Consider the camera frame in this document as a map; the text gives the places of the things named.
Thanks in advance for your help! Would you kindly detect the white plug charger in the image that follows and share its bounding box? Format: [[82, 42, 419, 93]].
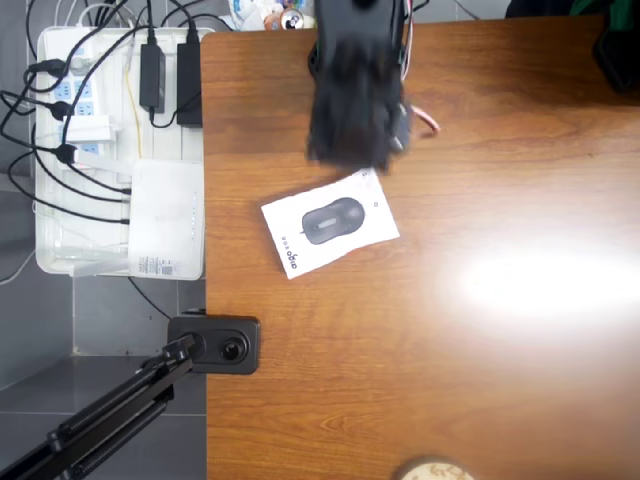
[[63, 114, 113, 145]]

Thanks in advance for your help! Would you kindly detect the thin yellow cable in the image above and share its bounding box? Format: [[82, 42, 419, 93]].
[[126, 69, 145, 161]]

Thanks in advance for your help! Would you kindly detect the black office chair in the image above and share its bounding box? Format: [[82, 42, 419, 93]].
[[504, 0, 576, 20]]

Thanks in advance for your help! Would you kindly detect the red white servo cable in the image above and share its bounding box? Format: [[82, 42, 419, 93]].
[[398, 0, 442, 137]]

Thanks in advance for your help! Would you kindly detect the black power adapter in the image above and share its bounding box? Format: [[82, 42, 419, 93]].
[[175, 42, 204, 128], [138, 43, 168, 114]]

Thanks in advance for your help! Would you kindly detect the black perforated arm base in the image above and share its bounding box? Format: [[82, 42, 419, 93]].
[[591, 0, 640, 95]]

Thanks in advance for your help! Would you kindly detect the round wooden coaster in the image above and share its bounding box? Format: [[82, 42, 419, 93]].
[[394, 454, 477, 480]]

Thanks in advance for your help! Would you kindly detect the white router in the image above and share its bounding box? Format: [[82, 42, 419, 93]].
[[126, 160, 206, 281]]

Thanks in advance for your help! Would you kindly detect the clear bin with power strips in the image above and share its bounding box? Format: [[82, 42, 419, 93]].
[[35, 25, 207, 280]]

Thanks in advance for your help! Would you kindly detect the plastic snack bag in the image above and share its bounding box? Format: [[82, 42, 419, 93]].
[[227, 0, 284, 32]]

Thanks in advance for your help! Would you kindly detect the white power strip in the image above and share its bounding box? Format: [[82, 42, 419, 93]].
[[49, 30, 104, 169]]

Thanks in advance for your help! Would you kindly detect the orange white mouse box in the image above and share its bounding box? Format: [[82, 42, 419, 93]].
[[259, 167, 401, 281]]

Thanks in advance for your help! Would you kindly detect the silver drink can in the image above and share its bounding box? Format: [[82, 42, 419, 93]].
[[279, 8, 306, 31]]

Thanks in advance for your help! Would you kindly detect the black router cable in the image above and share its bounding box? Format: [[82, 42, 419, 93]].
[[32, 142, 133, 196], [7, 152, 133, 205]]

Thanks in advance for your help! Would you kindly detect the black stand clamp base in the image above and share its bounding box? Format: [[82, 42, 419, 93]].
[[166, 313, 263, 377]]

